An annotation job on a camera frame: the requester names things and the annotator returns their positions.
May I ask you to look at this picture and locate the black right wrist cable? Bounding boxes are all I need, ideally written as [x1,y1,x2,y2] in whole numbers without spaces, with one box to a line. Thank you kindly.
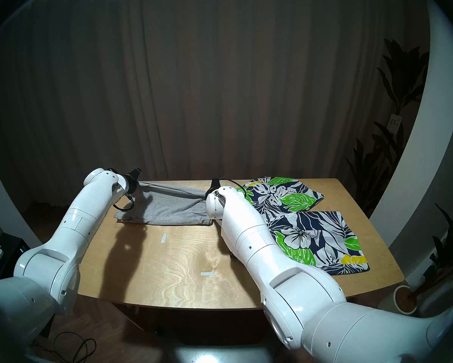
[211,178,247,191]

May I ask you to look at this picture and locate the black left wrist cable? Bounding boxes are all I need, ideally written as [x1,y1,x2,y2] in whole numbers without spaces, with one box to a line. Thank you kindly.
[107,168,135,212]

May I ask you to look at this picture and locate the grey shorts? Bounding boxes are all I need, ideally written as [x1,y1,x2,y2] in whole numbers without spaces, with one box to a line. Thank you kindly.
[114,181,214,226]

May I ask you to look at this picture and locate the tall dark leafy plant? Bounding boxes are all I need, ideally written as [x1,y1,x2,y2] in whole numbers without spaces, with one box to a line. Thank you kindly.
[346,39,430,216]

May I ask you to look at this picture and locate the floral print shorts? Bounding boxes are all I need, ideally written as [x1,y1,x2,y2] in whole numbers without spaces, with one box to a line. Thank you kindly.
[236,176,370,276]

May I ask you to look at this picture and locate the black computer tower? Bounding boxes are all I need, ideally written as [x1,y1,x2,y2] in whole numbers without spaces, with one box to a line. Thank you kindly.
[0,233,31,281]

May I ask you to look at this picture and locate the white robot torso base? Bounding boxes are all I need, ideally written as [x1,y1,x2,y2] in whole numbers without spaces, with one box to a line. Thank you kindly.
[174,345,272,363]

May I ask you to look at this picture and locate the white cylindrical plant pot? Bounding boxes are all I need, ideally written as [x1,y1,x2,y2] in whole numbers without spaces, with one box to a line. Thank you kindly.
[378,285,418,316]

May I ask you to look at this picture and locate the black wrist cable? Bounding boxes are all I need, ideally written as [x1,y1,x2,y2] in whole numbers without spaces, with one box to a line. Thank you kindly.
[107,168,135,212]
[211,178,247,191]

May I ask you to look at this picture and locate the black floor cable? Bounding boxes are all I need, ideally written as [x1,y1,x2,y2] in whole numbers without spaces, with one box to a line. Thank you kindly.
[34,330,97,363]

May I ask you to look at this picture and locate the dark plant in pot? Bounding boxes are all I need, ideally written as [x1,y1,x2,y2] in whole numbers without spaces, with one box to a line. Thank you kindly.
[412,203,453,302]

